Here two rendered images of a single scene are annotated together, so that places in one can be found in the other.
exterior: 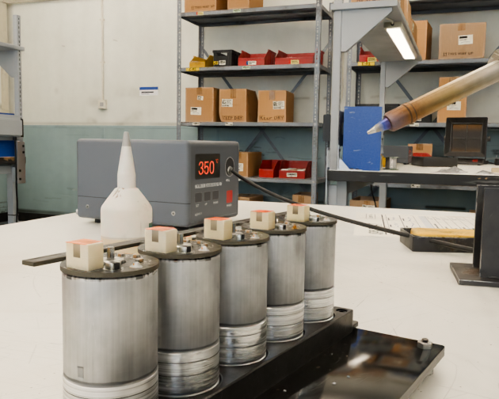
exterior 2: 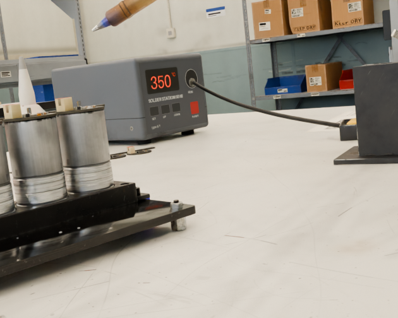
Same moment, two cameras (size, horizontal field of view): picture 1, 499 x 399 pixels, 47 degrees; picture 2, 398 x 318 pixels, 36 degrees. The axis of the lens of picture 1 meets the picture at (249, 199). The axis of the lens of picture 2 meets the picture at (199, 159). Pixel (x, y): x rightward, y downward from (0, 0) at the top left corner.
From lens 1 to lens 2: 17 cm
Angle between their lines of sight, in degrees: 15
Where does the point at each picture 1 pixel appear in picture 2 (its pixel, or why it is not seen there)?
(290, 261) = (33, 142)
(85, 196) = not seen: hidden behind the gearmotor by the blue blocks
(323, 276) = (88, 154)
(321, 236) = (81, 121)
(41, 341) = not seen: outside the picture
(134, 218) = not seen: hidden behind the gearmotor
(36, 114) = (108, 52)
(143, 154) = (102, 76)
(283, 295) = (31, 169)
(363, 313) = (201, 193)
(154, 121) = (225, 43)
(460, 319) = (283, 191)
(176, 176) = (129, 93)
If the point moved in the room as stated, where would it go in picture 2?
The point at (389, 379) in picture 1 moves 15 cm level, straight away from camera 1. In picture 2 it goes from (107, 228) to (244, 164)
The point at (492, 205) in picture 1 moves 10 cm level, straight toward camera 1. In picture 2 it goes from (361, 83) to (291, 98)
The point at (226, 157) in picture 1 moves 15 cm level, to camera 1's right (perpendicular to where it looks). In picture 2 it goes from (186, 69) to (316, 55)
